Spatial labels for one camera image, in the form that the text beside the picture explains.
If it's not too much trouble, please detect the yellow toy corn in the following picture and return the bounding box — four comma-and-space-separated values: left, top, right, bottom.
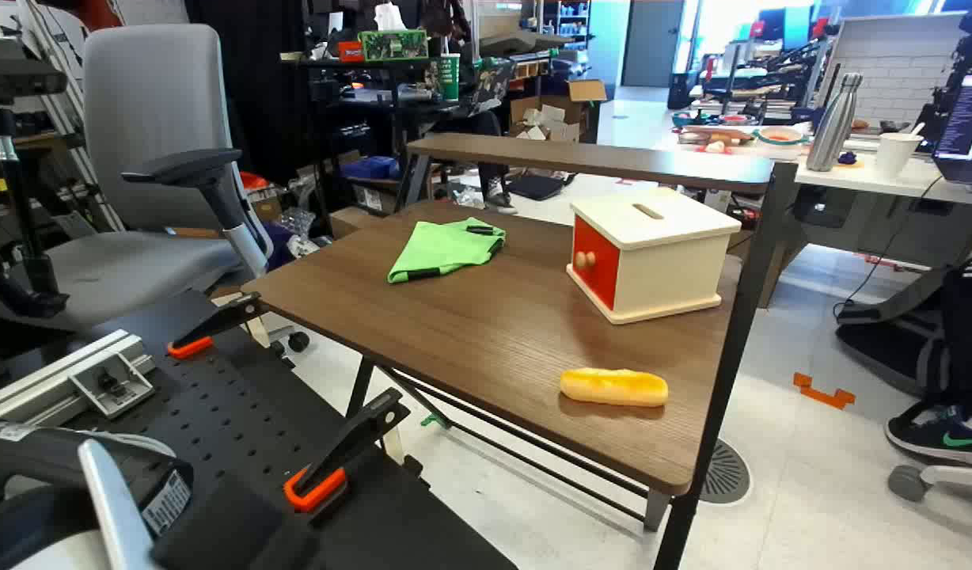
558, 364, 671, 411

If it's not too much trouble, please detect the green folded cloth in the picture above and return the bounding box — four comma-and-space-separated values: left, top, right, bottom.
383, 216, 511, 289

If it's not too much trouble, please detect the raised wooden desk shelf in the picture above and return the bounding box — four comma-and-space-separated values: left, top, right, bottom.
406, 130, 782, 195

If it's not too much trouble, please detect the wooden box with red drawer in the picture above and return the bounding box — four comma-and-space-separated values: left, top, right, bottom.
565, 185, 745, 326

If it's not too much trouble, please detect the black storage shelf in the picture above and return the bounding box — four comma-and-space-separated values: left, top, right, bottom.
282, 0, 593, 216

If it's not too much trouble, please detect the cardboard box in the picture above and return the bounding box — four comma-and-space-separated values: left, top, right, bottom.
511, 75, 611, 145

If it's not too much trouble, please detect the green can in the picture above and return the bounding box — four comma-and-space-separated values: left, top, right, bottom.
438, 52, 462, 105

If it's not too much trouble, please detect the brown wooden table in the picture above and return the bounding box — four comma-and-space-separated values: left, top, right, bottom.
346, 155, 804, 570

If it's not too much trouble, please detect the black perforated mounting board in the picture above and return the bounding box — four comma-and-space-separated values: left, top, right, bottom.
113, 299, 519, 570

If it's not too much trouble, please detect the tray with toy items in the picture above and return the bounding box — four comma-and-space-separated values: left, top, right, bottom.
676, 120, 815, 154

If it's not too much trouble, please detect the round floor drain grate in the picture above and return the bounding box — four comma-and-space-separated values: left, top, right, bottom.
701, 437, 755, 507

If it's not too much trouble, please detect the orange floor tape marker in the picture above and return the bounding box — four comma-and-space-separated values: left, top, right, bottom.
791, 370, 858, 411

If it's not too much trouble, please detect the gray office chair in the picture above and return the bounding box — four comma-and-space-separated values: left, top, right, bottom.
0, 23, 274, 341

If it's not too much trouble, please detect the metal water bottle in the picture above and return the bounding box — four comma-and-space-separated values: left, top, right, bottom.
804, 71, 863, 174

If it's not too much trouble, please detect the white office desk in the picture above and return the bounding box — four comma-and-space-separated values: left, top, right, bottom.
796, 130, 972, 268

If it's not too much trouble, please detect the white cup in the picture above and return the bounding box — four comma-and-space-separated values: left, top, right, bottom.
871, 130, 925, 182

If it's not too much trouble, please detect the white divider panel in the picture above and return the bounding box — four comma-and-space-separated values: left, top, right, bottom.
825, 10, 970, 132

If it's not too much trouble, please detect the person in gray hoodie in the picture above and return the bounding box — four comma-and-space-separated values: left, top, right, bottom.
883, 250, 972, 469

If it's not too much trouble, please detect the white office chair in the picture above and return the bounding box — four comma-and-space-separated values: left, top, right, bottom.
887, 460, 972, 507

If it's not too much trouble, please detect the open laptop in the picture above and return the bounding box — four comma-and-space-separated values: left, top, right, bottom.
930, 73, 972, 188

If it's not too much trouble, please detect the black clamp with orange handle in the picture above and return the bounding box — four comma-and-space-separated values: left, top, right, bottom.
280, 387, 416, 516
166, 293, 266, 364

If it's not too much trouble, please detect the aluminium extrusion rail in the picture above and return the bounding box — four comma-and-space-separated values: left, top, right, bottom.
0, 326, 156, 425

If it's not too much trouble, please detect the black camera tripod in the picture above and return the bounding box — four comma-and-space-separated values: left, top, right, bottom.
0, 42, 74, 320

